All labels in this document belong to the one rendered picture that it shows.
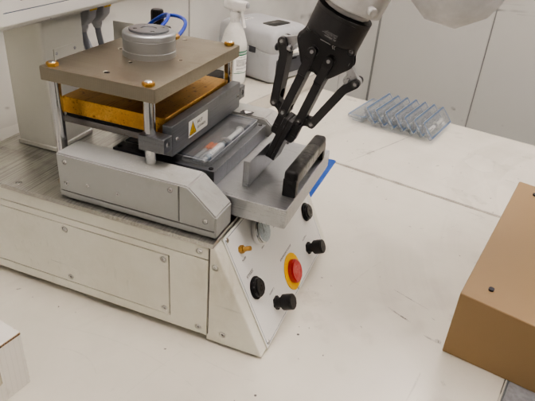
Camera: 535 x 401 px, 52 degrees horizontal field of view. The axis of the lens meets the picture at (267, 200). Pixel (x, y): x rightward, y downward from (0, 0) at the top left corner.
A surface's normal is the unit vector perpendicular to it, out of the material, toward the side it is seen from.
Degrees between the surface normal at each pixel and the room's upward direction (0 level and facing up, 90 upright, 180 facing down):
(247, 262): 65
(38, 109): 90
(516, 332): 90
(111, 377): 0
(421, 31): 90
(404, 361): 0
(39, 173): 0
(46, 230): 90
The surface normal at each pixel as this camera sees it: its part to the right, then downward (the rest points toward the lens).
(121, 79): 0.07, -0.86
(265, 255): 0.88, -0.15
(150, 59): 0.26, 0.50
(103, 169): -0.36, 0.44
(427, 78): -0.54, 0.38
